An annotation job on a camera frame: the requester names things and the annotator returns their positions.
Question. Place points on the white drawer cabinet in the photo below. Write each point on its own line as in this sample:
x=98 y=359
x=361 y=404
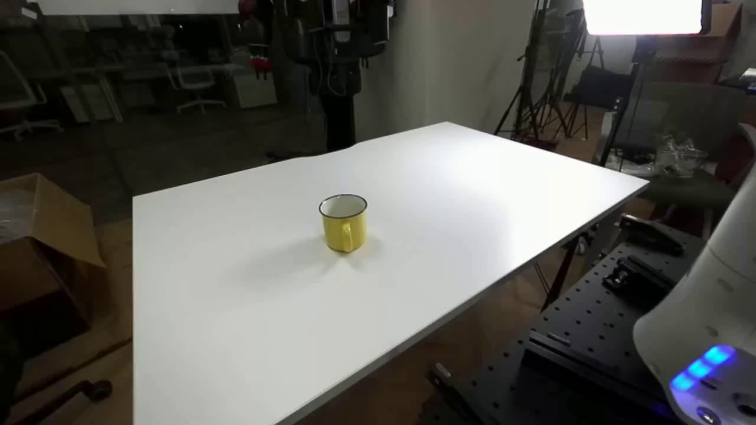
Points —
x=254 y=90

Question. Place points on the black clamp block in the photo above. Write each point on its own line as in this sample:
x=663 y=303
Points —
x=633 y=279

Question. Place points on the black tripod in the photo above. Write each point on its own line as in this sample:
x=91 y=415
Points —
x=540 y=87

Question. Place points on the grey mesh office chair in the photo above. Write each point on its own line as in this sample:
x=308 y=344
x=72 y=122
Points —
x=18 y=90

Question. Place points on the bright softbox light panel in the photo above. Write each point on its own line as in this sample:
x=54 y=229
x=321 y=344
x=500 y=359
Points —
x=641 y=16

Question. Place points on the yellow enamel mug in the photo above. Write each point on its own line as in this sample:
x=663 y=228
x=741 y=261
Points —
x=345 y=232

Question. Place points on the white office chair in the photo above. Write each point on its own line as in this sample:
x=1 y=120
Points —
x=197 y=84

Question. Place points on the white overhead panel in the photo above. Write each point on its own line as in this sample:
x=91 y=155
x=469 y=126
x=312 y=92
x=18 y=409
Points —
x=132 y=5

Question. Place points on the dark table leg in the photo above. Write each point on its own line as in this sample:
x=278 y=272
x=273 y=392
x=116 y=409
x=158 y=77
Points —
x=561 y=272

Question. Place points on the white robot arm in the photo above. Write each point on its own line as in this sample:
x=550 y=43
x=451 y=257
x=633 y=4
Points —
x=711 y=307

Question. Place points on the dark camera stand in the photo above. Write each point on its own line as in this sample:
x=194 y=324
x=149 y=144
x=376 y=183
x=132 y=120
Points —
x=340 y=71

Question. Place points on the black flat bracket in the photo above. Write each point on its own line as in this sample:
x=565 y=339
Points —
x=650 y=234

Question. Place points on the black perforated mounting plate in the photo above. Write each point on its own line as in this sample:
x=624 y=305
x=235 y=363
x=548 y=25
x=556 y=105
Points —
x=579 y=334

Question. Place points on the brown cardboard box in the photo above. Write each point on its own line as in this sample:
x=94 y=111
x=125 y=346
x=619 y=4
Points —
x=41 y=228

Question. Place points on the black light stand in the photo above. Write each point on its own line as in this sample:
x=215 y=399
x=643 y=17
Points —
x=628 y=95

